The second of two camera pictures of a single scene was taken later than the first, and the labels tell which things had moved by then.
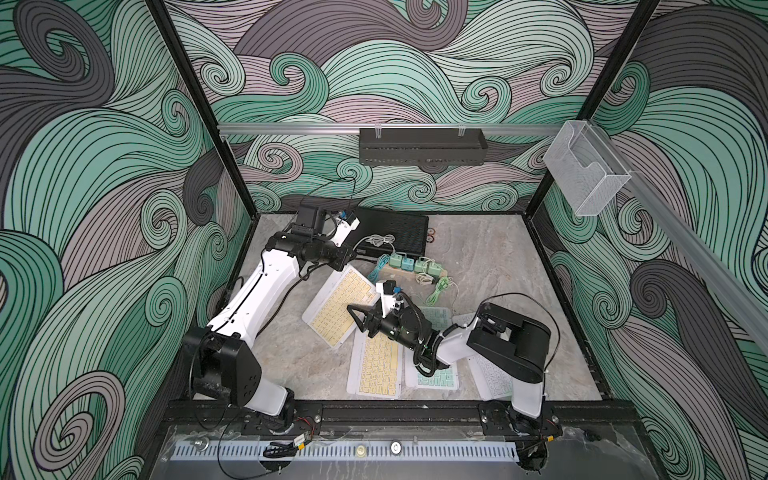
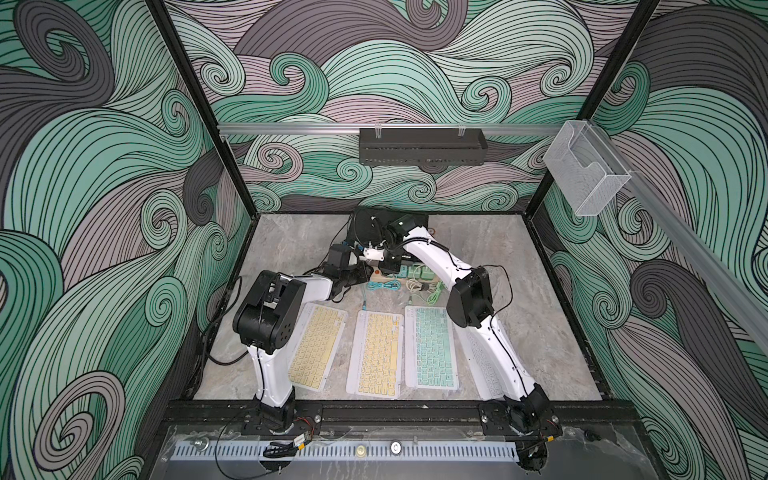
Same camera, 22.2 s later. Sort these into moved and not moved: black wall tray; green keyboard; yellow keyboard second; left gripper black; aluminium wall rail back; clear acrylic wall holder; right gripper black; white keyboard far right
Moved: left gripper black; right gripper black
Not moved: clear acrylic wall holder; black wall tray; white keyboard far right; yellow keyboard second; aluminium wall rail back; green keyboard
